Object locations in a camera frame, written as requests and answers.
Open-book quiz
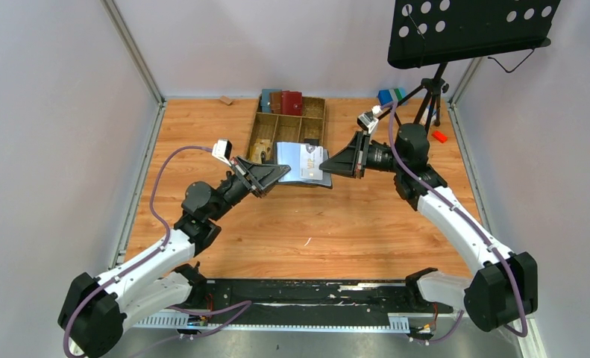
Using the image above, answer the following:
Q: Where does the black music stand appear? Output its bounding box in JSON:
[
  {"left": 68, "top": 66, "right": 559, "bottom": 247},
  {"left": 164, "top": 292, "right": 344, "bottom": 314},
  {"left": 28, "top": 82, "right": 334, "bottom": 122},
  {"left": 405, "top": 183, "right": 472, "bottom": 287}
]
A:
[{"left": 387, "top": 0, "right": 559, "bottom": 126}]

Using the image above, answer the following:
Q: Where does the gold cards stack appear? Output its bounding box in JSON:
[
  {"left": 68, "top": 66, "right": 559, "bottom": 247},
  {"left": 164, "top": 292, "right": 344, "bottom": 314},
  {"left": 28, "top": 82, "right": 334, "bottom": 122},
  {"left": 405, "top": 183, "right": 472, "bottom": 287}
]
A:
[{"left": 250, "top": 139, "right": 272, "bottom": 163}]

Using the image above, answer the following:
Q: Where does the woven wicker tray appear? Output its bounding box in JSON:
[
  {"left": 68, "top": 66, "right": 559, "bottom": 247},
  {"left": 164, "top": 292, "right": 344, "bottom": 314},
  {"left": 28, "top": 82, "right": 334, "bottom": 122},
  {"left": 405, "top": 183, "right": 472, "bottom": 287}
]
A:
[{"left": 245, "top": 95, "right": 327, "bottom": 160}]

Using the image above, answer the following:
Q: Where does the red block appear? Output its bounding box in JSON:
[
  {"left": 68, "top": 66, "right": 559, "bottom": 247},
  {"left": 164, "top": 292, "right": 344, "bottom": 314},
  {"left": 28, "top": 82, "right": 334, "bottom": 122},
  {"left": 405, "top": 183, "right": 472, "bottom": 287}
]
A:
[{"left": 432, "top": 131, "right": 448, "bottom": 143}]

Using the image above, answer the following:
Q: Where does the silver VIP credit card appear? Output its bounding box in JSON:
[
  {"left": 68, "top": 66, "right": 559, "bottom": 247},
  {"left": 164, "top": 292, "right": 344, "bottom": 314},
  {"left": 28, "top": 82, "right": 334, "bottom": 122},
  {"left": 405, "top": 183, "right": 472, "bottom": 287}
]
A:
[{"left": 299, "top": 144, "right": 324, "bottom": 181}]

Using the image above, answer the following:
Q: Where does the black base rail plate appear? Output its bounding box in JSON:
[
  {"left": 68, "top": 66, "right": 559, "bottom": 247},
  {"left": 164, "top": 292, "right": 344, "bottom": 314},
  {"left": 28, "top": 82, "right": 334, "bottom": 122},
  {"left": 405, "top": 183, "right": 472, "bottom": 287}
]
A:
[{"left": 179, "top": 278, "right": 453, "bottom": 320}]

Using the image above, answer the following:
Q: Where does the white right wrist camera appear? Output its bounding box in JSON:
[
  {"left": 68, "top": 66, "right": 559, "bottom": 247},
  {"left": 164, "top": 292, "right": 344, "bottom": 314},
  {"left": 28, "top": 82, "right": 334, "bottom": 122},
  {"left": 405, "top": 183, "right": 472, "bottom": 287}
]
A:
[{"left": 357, "top": 105, "right": 383, "bottom": 135}]

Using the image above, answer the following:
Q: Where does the white slotted cable duct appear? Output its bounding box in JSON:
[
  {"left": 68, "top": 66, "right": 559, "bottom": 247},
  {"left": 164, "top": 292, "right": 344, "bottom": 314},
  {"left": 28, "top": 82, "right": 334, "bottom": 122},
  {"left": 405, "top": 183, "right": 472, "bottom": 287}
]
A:
[{"left": 134, "top": 306, "right": 410, "bottom": 333}]

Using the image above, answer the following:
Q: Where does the blue block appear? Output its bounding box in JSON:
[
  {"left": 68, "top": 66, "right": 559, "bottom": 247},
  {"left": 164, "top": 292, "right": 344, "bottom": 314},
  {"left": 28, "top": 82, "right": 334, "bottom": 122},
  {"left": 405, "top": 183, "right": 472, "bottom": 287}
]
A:
[{"left": 377, "top": 89, "right": 396, "bottom": 107}]

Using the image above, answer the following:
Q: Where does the black card holder with sleeves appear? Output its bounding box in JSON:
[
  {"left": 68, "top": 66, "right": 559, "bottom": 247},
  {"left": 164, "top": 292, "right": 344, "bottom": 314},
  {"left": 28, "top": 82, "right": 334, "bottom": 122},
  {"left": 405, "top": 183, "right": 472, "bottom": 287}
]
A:
[{"left": 274, "top": 142, "right": 333, "bottom": 189}]

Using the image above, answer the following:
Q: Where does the brown card wallet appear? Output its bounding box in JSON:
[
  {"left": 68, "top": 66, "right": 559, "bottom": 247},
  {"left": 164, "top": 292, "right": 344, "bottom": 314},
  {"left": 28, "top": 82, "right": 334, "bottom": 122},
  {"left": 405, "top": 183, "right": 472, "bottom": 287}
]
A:
[{"left": 269, "top": 91, "right": 283, "bottom": 114}]

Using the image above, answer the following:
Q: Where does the green block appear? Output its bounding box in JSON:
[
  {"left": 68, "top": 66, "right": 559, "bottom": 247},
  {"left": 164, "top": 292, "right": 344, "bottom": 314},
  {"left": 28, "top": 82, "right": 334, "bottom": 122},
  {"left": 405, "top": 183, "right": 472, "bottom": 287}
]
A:
[{"left": 392, "top": 87, "right": 407, "bottom": 102}]

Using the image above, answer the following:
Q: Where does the blue card wallet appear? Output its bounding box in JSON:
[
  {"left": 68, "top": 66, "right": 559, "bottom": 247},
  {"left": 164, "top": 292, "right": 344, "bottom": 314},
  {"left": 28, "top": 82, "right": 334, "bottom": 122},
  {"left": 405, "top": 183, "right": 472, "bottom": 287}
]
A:
[{"left": 260, "top": 89, "right": 282, "bottom": 113}]

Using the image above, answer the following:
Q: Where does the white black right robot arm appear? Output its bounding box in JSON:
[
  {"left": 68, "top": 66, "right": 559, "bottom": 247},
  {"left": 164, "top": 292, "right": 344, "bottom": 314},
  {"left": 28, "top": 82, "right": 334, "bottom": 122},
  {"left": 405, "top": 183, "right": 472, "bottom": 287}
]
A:
[{"left": 320, "top": 124, "right": 538, "bottom": 332}]

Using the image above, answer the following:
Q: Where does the red card wallet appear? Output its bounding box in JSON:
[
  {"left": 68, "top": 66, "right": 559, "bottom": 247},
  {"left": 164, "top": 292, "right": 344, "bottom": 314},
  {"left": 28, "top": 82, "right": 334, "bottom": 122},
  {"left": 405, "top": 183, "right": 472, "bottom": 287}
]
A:
[{"left": 281, "top": 90, "right": 303, "bottom": 116}]

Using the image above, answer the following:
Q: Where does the small wooden block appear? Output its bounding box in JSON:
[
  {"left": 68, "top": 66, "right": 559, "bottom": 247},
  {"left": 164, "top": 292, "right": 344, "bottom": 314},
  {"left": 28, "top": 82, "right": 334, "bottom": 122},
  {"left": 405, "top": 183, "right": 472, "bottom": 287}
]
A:
[{"left": 219, "top": 95, "right": 233, "bottom": 106}]

